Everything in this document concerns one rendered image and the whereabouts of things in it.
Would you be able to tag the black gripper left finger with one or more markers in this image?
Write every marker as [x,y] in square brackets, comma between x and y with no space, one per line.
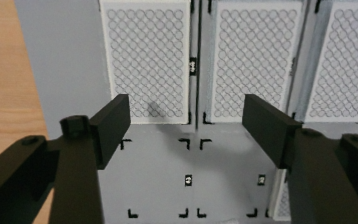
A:
[30,165]

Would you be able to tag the grey flat deck plate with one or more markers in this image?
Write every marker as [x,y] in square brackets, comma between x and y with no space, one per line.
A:
[64,47]

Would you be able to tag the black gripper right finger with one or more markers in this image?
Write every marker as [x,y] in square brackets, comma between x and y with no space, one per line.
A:
[319,190]

